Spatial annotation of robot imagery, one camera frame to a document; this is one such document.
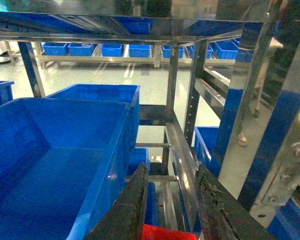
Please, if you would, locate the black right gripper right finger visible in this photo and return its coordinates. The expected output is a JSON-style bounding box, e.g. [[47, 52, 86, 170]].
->
[[195, 164, 276, 240]]

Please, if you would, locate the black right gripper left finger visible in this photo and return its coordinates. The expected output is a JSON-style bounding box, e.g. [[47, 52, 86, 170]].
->
[[85, 163, 148, 240]]

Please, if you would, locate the red toy block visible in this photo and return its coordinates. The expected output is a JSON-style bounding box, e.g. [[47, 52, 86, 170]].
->
[[142, 224, 198, 240]]

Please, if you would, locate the stainless steel flow rack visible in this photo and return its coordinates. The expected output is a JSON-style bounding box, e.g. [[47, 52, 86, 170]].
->
[[0, 0, 300, 230]]

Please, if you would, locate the large blue bin upper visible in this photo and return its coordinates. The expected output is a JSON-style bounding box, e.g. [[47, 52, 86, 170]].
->
[[0, 98, 130, 240]]

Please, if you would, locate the blue bin behind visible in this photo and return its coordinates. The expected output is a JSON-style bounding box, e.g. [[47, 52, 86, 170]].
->
[[46, 83, 141, 152]]

